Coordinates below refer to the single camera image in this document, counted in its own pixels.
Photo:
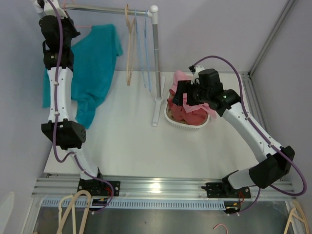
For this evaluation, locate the pink wire hanger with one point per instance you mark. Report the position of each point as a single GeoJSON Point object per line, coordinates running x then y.
{"type": "Point", "coordinates": [73, 2]}

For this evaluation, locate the white perforated plastic basket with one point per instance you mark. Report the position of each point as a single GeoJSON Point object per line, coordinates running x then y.
{"type": "Point", "coordinates": [178, 117]}

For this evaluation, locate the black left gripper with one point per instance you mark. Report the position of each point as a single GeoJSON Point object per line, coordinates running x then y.
{"type": "Point", "coordinates": [68, 22]}

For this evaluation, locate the beige hangers bottom left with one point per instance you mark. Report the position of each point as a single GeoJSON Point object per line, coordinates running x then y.
{"type": "Point", "coordinates": [72, 208]}

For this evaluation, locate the metal clothes rack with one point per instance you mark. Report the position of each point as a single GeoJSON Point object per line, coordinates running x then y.
{"type": "Point", "coordinates": [157, 61]}

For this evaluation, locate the teal t shirt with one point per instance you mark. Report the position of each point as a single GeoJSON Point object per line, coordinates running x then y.
{"type": "Point", "coordinates": [95, 59]}

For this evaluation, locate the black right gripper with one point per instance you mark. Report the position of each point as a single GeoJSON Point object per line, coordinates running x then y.
{"type": "Point", "coordinates": [184, 87]}

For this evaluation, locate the white slotted cable duct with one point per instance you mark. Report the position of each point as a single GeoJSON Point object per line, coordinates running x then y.
{"type": "Point", "coordinates": [96, 204]}

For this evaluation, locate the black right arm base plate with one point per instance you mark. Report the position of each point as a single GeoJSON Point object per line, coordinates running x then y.
{"type": "Point", "coordinates": [221, 190]}

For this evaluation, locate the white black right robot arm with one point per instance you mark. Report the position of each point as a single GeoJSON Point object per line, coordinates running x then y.
{"type": "Point", "coordinates": [274, 160]}

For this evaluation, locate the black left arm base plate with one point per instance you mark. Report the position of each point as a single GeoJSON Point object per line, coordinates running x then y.
{"type": "Point", "coordinates": [112, 187]}

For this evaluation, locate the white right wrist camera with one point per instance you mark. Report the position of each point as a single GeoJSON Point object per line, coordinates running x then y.
{"type": "Point", "coordinates": [195, 69]}

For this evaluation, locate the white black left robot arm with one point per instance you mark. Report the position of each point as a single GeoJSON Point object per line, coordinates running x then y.
{"type": "Point", "coordinates": [66, 135]}

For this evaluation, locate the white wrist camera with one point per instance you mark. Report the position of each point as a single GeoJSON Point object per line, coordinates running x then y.
{"type": "Point", "coordinates": [49, 7]}
{"type": "Point", "coordinates": [195, 69]}

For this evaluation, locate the aluminium frame post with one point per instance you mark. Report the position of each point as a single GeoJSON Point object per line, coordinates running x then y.
{"type": "Point", "coordinates": [282, 17]}

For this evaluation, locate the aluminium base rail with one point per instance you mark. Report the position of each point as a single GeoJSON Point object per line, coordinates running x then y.
{"type": "Point", "coordinates": [131, 187]}

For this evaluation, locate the beige hanger bottom right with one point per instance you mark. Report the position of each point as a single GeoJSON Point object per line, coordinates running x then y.
{"type": "Point", "coordinates": [296, 222]}

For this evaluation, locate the beige t shirt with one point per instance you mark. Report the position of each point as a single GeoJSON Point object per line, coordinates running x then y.
{"type": "Point", "coordinates": [171, 114]}

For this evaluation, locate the beige wooden hanger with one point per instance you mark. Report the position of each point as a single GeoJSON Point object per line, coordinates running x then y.
{"type": "Point", "coordinates": [131, 46]}

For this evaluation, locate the light pink t shirt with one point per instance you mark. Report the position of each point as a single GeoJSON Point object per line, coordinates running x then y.
{"type": "Point", "coordinates": [179, 75]}

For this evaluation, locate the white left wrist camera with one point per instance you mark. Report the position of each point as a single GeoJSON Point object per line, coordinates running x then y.
{"type": "Point", "coordinates": [49, 7]}

